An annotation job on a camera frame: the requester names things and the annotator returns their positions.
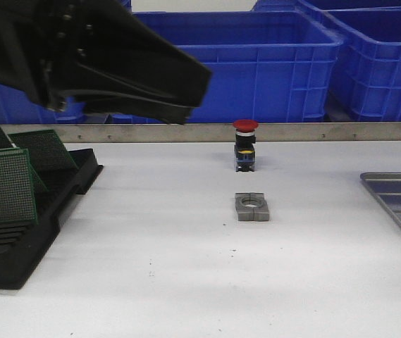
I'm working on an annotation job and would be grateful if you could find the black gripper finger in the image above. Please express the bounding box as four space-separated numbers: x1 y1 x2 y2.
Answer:
73 1 211 107
61 88 193 125

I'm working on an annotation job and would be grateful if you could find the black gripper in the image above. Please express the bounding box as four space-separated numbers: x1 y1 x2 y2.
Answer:
0 0 92 113

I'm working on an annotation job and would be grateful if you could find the green perforated board rear right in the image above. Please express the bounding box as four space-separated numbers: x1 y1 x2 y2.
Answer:
8 130 78 172

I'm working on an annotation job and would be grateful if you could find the green perforated board middle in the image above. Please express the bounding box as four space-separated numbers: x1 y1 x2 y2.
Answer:
0 148 38 224

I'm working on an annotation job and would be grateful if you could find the black slotted board rack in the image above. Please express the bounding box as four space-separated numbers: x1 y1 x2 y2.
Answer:
0 149 103 290

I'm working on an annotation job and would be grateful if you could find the blue rear left crate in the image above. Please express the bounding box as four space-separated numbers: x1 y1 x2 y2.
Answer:
119 0 132 13

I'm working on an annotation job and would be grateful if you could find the blue left plastic crate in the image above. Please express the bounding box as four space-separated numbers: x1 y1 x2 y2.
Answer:
0 84 85 125

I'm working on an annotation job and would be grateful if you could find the blue plastic crate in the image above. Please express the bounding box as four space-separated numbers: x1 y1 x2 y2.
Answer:
321 10 401 123
0 84 85 125
108 11 345 125

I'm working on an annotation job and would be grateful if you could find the blue rear right crate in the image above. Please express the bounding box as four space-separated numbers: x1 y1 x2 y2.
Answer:
252 0 401 13

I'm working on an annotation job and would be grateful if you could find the blue centre plastic crate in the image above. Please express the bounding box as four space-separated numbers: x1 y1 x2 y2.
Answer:
108 11 345 125

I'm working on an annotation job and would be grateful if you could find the red emergency stop button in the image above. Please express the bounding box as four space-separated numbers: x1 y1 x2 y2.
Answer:
233 119 259 172

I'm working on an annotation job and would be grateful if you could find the grey split clamp block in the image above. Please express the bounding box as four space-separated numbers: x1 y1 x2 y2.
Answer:
235 192 270 222

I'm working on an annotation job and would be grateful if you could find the blue right plastic crate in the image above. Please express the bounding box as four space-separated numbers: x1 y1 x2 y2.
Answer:
321 10 401 123

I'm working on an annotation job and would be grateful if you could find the steel table edge rail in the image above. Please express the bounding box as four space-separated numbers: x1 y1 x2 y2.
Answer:
0 122 401 143

